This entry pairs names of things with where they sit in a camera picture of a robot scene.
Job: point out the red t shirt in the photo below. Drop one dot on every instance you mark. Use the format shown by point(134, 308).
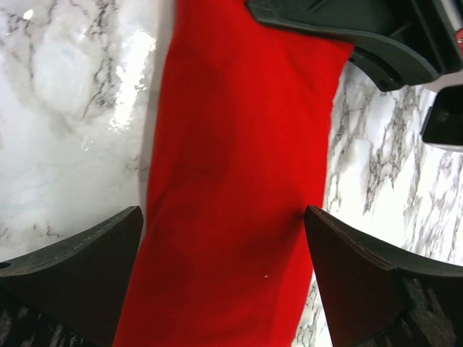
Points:
point(240, 150)

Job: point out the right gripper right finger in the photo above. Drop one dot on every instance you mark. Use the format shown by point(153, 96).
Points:
point(376, 294)

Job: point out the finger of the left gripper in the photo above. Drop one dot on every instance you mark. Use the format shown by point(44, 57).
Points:
point(396, 43)

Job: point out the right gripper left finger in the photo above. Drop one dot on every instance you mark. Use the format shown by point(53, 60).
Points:
point(71, 293)

